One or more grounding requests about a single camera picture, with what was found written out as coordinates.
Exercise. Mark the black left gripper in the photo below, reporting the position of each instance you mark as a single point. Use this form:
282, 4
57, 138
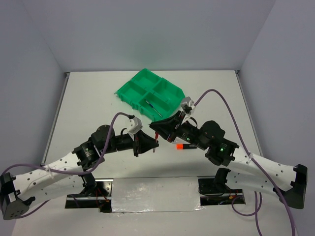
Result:
141, 138

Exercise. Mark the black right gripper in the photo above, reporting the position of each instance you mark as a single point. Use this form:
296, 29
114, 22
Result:
167, 126

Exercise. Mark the red gel pen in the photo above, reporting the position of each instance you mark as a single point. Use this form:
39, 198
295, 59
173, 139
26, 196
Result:
156, 142

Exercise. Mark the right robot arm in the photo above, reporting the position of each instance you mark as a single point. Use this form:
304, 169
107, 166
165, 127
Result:
237, 169

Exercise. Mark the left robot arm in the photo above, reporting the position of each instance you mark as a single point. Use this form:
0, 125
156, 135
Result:
69, 175

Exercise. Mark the orange highlighter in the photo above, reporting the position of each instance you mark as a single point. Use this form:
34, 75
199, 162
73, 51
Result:
185, 146

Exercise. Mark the green four-compartment bin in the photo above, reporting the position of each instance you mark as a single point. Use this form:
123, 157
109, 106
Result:
161, 93

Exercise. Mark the silver tape sheet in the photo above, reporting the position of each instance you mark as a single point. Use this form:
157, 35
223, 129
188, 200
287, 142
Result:
161, 194

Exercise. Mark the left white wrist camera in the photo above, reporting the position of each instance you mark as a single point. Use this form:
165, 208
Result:
134, 125

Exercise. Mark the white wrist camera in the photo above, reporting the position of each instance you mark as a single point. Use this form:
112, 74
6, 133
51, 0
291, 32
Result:
188, 108
134, 125

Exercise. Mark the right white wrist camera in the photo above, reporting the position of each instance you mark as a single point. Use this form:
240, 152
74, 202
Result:
188, 108

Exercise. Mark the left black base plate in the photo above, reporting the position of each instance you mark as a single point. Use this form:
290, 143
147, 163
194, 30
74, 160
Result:
100, 199

